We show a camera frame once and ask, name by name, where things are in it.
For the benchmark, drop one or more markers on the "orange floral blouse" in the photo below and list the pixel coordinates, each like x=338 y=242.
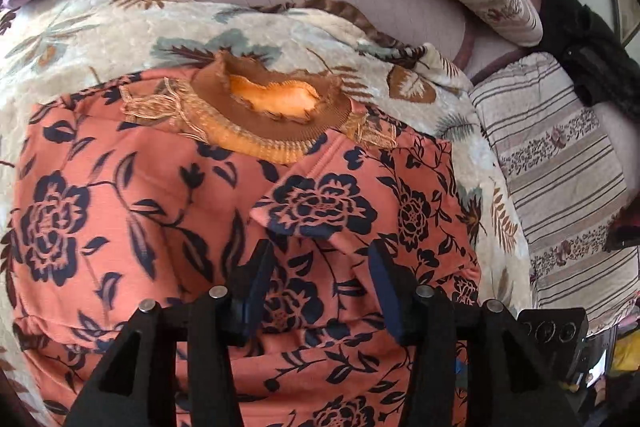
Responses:
x=125 y=193

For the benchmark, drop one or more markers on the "cream leaf-pattern blanket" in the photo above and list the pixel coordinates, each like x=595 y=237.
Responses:
x=56 y=48

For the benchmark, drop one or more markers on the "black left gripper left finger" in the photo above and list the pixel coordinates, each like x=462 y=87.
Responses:
x=135 y=383

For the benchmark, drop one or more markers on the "striped floral side pillow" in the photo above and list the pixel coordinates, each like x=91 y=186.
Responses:
x=567 y=186

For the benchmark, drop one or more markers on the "black clothes pile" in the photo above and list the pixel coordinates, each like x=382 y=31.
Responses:
x=591 y=54

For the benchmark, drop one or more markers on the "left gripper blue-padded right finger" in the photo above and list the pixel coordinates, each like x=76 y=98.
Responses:
x=508 y=382

